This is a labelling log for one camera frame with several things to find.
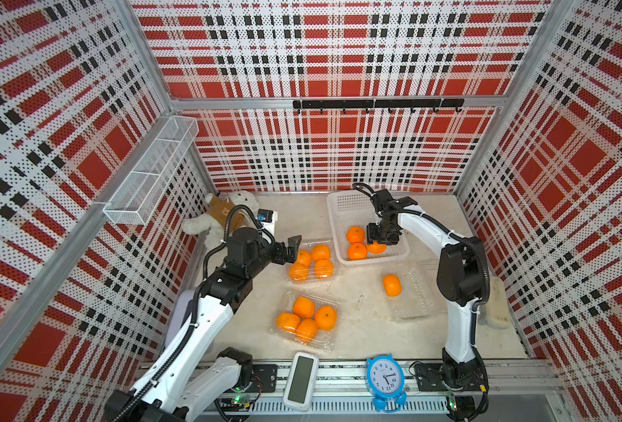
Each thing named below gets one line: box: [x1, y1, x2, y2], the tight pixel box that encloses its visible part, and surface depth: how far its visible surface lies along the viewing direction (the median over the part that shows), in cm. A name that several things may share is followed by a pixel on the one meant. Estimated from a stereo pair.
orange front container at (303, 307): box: [293, 296, 315, 319], surface depth 84 cm
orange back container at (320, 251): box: [311, 243, 331, 262], surface depth 98 cm
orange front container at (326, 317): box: [314, 305, 338, 332], surface depth 84 cm
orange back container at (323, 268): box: [314, 258, 334, 279], surface depth 95 cm
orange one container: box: [346, 225, 366, 244], surface depth 102 cm
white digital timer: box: [282, 351, 319, 413], surface depth 72 cm
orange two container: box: [347, 241, 368, 261], surface depth 98 cm
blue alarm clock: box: [365, 353, 407, 414], surface depth 72 cm
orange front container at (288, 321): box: [275, 312, 302, 333], surface depth 80 cm
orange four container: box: [383, 274, 403, 298], surface depth 89 cm
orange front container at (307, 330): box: [296, 318, 319, 342], surface depth 79 cm
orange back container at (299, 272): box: [289, 261, 310, 282], surface depth 92 cm
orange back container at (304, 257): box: [296, 248, 312, 267], surface depth 97 cm
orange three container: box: [367, 240, 387, 255], surface depth 96 cm
